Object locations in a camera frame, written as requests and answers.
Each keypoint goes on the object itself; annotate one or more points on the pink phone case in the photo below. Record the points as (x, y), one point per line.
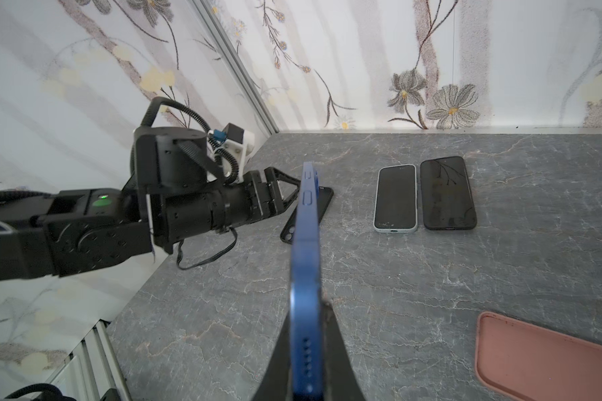
(527, 362)

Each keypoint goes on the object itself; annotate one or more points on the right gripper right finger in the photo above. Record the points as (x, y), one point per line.
(340, 382)

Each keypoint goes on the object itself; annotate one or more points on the black phone case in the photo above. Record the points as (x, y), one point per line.
(325, 197)

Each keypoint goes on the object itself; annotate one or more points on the black phone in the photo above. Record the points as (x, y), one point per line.
(305, 325)
(395, 197)
(446, 195)

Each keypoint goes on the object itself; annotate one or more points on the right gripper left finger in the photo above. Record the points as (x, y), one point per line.
(275, 384)

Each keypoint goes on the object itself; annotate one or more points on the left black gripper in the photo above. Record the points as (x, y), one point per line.
(218, 209)

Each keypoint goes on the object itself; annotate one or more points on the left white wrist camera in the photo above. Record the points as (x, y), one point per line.
(231, 149)

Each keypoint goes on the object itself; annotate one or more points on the light blue phone case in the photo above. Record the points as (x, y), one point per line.
(376, 200)

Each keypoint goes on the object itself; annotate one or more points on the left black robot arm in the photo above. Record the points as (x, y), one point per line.
(182, 184)

